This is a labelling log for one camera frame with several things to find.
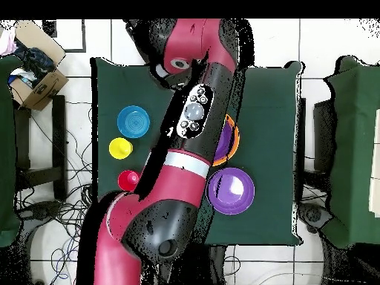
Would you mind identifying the purple plastic bowl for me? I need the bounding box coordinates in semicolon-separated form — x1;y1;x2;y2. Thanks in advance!
213;120;236;163
206;167;255;215

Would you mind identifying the large orange plastic bowl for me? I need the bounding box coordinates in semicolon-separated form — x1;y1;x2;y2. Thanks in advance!
212;114;240;168

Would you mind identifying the red plastic cup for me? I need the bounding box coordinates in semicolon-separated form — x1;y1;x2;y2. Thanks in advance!
117;169;141;193

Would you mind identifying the blue plastic bowl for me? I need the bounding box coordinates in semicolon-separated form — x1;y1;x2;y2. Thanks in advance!
117;105;151;140

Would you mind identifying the yellow plastic cup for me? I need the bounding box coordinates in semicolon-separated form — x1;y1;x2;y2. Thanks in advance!
108;137;134;160

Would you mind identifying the dark green tablecloth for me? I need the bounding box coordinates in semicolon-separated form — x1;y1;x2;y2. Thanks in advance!
90;56;305;246

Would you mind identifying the black stand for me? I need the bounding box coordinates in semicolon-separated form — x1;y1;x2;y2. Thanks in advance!
312;99;338;174

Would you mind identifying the grey round floor foot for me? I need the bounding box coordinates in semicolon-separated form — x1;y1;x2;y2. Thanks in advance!
298;203;333;234

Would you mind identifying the black floor device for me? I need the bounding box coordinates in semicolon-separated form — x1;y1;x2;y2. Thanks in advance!
17;200;64;222

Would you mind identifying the cardboard box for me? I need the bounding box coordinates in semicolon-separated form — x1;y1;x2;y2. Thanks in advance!
8;19;70;111

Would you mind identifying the green cloth covered table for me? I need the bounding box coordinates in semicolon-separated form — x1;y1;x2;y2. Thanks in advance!
0;55;24;248
322;55;380;249

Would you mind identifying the pile of clothes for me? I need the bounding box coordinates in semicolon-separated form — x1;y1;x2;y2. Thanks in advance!
0;27;57;88

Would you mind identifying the white panel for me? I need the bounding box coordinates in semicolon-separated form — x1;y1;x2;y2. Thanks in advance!
368;108;380;218

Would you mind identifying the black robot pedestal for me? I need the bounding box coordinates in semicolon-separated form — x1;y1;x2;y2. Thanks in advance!
142;243;228;285

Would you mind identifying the tangle of floor cables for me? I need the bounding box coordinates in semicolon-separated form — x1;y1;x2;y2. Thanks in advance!
14;97;93;285

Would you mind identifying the black floor frame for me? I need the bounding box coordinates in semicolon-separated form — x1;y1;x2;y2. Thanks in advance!
42;19;87;53

